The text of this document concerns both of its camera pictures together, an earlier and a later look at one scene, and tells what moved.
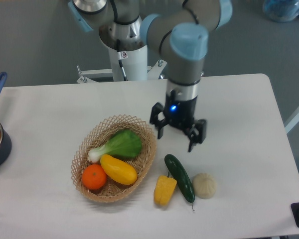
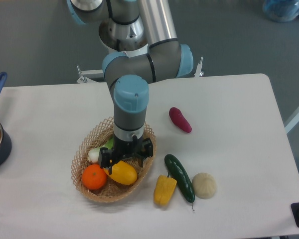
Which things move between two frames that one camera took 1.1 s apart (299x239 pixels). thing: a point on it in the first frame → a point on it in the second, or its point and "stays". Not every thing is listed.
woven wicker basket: (93, 137) stays
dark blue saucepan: (0, 144) stays
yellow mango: (120, 171) stays
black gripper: (181, 114) → (142, 148)
